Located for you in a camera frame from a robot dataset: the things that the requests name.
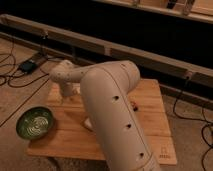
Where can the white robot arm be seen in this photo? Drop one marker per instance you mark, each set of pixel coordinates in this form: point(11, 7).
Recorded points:
point(104, 88)

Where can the brown orange rectangular box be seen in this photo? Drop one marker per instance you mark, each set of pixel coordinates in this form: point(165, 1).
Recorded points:
point(135, 107)

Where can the green ceramic bowl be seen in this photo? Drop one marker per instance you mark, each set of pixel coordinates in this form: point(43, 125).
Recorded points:
point(35, 123)

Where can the long baseboard rail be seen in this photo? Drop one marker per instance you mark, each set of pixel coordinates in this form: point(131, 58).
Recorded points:
point(200, 75)

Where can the blue power adapter box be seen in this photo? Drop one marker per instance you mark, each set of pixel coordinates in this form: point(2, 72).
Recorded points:
point(32, 63)

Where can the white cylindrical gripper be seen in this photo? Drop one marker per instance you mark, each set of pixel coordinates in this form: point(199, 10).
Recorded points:
point(69, 89)

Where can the wooden table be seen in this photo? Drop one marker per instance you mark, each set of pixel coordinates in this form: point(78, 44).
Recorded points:
point(69, 138)

